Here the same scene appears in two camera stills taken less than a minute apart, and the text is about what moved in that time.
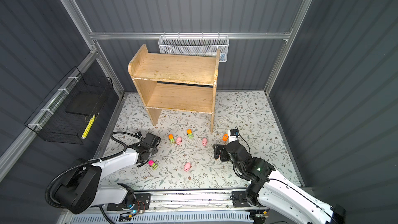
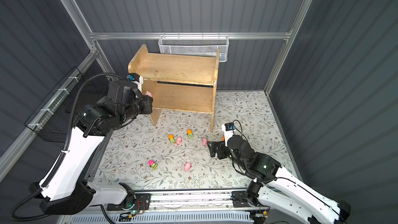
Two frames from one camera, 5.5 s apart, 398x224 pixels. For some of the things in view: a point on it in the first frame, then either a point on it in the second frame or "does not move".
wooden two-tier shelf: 175,82 does not move
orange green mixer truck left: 171,138 does not move
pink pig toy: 179,140 does not move
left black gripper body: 155,151 -> 143,107
